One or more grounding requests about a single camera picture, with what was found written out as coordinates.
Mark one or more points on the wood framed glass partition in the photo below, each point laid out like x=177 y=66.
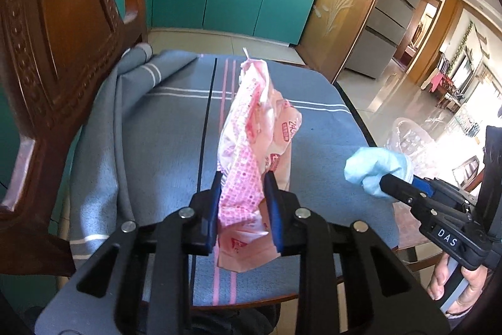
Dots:
x=341 y=5

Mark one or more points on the carved wooden chair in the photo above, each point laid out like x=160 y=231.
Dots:
x=59 y=25

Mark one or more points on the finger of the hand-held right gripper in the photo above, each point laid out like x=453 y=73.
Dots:
x=422 y=184
x=404 y=191

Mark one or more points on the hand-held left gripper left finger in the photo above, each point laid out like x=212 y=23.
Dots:
x=214 y=203

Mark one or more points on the flat television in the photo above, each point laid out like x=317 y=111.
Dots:
x=462 y=70

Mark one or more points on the white lattice plastic basket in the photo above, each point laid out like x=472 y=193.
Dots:
x=410 y=140

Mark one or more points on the blue napkin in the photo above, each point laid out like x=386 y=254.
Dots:
x=372 y=166

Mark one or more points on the grey refrigerator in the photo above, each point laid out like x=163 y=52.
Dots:
x=392 y=5

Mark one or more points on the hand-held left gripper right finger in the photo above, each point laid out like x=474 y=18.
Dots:
x=273 y=211

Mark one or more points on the person's right hand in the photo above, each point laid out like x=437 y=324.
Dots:
x=437 y=280

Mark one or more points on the red tablecloth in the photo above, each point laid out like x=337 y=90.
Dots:
x=438 y=82

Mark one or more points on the blue striped blanket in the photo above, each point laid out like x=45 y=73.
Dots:
x=157 y=146

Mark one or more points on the pink printed plastic bag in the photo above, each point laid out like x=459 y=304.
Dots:
x=243 y=146

